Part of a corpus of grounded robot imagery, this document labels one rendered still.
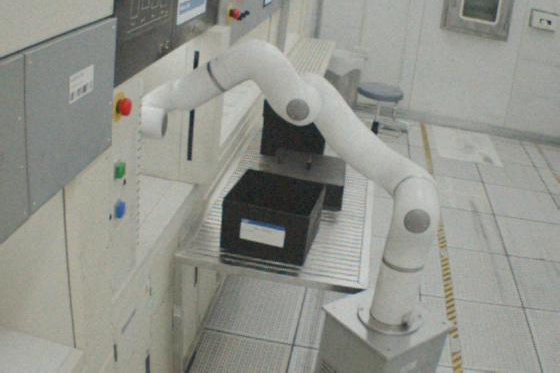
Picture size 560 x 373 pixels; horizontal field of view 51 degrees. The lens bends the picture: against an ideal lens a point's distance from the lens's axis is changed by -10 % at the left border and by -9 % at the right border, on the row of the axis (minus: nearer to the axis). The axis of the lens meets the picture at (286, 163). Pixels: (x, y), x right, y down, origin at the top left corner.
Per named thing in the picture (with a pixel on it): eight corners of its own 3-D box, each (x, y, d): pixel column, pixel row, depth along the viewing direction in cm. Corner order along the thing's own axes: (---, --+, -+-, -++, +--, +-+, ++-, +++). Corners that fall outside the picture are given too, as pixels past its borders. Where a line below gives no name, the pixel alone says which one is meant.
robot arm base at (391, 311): (435, 322, 173) (450, 267, 166) (389, 343, 162) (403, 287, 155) (390, 291, 187) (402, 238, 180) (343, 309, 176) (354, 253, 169)
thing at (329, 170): (341, 211, 235) (346, 179, 230) (262, 199, 237) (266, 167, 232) (344, 180, 262) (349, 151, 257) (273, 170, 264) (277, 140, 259)
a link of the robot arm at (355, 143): (416, 239, 159) (415, 213, 174) (449, 209, 155) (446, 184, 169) (269, 105, 153) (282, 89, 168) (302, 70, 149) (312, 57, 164)
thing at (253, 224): (217, 247, 200) (221, 199, 194) (243, 212, 225) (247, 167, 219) (302, 267, 195) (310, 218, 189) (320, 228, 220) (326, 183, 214)
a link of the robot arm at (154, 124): (125, 97, 169) (114, 111, 161) (170, 103, 169) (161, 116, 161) (125, 125, 173) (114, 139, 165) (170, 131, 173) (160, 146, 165)
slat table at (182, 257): (329, 452, 215) (367, 288, 187) (172, 422, 221) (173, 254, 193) (351, 278, 335) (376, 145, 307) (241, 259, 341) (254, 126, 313)
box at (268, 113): (323, 164, 276) (331, 109, 266) (257, 155, 278) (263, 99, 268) (327, 142, 302) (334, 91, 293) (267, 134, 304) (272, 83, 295)
